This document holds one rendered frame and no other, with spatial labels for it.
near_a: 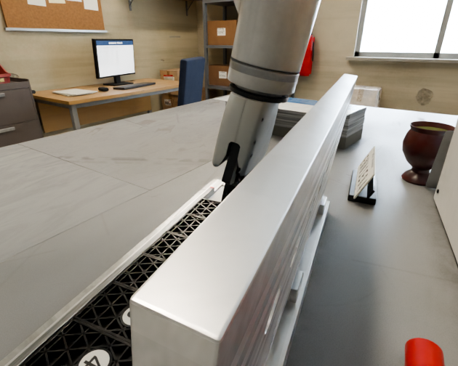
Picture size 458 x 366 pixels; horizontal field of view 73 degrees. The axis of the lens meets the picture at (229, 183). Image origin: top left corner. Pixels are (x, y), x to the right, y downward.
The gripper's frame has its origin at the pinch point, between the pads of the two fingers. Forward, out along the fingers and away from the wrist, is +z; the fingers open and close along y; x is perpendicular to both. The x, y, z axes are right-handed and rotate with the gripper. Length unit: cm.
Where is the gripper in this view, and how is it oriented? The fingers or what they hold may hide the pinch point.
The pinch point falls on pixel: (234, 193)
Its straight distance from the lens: 46.1
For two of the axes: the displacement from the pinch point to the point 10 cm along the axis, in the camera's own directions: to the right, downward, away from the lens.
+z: -1.9, 8.5, 4.8
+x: 9.0, 3.5, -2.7
